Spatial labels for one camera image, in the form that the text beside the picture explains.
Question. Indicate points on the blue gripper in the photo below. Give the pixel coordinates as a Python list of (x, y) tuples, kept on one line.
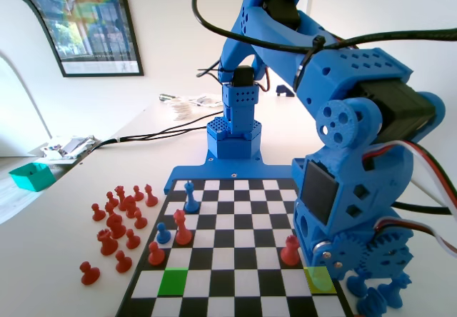
[(357, 256)]

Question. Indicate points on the red pawn chess piece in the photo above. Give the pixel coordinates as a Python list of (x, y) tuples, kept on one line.
[(98, 214), (89, 276), (123, 264), (138, 195), (109, 209), (112, 200), (156, 256), (140, 221), (133, 241)]

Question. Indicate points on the black and white chessboard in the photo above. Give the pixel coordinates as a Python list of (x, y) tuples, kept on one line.
[(232, 224)]

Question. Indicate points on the blue king chess piece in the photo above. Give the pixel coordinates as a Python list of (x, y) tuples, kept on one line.
[(191, 202)]

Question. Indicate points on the small blue pawn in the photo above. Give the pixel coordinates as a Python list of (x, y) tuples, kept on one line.
[(163, 236)]

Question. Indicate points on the red bishop chess piece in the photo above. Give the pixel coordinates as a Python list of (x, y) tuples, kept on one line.
[(151, 198)]

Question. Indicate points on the red queen chess piece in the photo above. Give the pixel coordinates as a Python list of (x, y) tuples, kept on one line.
[(120, 197)]

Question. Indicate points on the blue printed part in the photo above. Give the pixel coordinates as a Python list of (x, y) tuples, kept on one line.
[(284, 92)]

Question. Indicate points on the black zip tie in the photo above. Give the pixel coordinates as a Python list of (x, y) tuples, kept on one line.
[(207, 70), (317, 43)]

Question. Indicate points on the white printed leaflet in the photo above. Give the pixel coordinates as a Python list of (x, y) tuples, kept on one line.
[(205, 100)]

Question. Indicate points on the silver metal cylinder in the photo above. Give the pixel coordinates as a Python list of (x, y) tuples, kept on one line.
[(165, 97)]

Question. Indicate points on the pile of paper packets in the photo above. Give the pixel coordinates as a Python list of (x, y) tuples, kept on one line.
[(71, 147)]

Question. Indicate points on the teal plastic box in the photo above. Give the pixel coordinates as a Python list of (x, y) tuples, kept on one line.
[(33, 179)]

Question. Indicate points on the black framed map poster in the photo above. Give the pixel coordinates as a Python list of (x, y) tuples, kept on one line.
[(93, 20)]

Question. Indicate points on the blue base plate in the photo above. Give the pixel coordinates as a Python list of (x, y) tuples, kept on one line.
[(200, 172)]

